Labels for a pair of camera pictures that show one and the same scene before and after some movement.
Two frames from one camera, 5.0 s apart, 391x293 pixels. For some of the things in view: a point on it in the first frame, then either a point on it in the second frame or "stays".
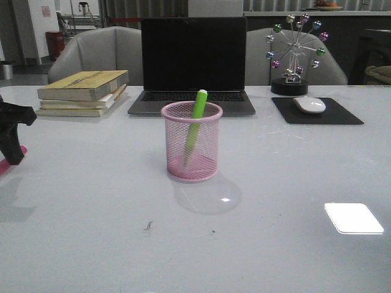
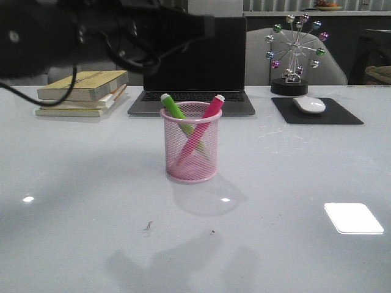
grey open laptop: x=182 y=56 stays
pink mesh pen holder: x=192 y=143 stays
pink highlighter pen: x=5 y=165 to x=203 y=124
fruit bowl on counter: x=326 y=5 stays
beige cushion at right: x=382 y=72 stays
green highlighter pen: x=200 y=105 to x=178 y=113
